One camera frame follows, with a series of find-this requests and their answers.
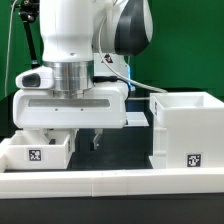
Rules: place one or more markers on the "white drawer cabinet box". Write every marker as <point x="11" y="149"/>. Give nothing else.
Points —
<point x="188" y="130"/>

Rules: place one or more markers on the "white table border fence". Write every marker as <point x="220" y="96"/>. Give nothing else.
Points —
<point x="106" y="183"/>

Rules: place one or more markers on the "white fiducial marker sheet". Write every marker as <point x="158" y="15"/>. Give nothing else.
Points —
<point x="136" y="119"/>

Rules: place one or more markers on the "black camera stand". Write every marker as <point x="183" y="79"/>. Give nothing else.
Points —
<point x="29" y="11"/>

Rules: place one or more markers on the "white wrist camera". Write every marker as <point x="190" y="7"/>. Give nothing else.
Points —
<point x="38" y="78"/>

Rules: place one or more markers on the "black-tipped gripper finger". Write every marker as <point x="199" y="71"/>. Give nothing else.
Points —
<point x="96" y="139"/>

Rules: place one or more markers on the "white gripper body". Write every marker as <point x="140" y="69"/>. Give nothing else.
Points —
<point x="102" y="106"/>

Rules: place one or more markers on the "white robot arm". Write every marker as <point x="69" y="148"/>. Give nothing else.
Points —
<point x="65" y="94"/>

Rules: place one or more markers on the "white front drawer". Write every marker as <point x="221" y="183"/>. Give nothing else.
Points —
<point x="28" y="150"/>

